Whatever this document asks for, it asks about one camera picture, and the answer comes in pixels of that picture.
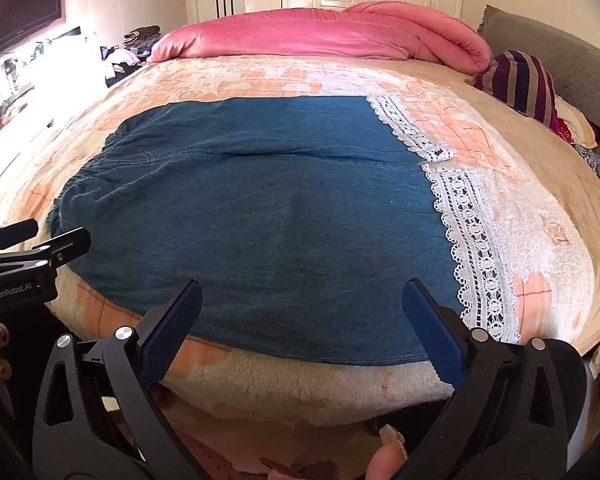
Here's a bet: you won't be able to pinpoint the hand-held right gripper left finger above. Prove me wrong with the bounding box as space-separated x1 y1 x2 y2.
32 280 203 480

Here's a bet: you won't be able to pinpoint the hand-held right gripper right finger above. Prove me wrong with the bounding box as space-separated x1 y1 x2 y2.
395 280 588 480

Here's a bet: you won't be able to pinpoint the person's right hand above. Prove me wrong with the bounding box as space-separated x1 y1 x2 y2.
365 424 408 480

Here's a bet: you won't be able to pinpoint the cream floral pillow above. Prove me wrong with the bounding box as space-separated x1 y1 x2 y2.
550 95 600 150

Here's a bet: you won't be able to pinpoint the cluttered white desk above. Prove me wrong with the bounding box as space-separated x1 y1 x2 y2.
0 25 101 146

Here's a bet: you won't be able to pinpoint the beige bed sheet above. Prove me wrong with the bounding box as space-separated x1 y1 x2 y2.
0 55 600 356

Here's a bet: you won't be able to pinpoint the grey quilted cushion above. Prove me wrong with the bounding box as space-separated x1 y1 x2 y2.
477 4 600 171

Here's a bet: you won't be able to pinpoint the heap of dark clothes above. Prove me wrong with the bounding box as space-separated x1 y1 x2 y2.
100 25 163 81

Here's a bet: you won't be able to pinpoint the purple striped pillow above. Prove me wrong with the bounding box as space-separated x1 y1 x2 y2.
472 50 561 128

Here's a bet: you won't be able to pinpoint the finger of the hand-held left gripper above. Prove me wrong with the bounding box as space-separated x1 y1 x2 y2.
0 218 39 257
0 227 92 286

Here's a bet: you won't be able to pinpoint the blue denim pants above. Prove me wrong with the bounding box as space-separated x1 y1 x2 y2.
45 95 523 366

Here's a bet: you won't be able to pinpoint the pink quilt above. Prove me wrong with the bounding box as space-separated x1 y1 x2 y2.
147 1 493 75

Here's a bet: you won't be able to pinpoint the peach and white fleece blanket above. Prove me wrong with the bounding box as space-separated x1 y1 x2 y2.
0 52 598 426

